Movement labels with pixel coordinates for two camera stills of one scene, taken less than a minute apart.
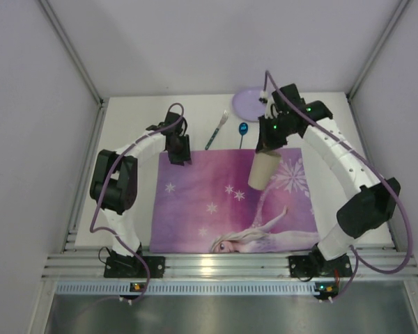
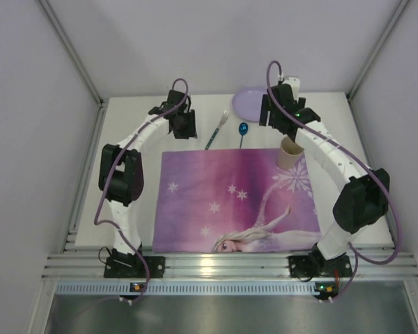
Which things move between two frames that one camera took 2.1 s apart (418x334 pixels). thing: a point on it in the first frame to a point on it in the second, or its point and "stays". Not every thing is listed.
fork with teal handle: [224, 117] stays
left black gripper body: [180, 152] to [184, 128]
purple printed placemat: [208, 207] stays
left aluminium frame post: [78, 61] stays
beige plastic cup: [264, 170] to [290, 154]
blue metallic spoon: [243, 129] stays
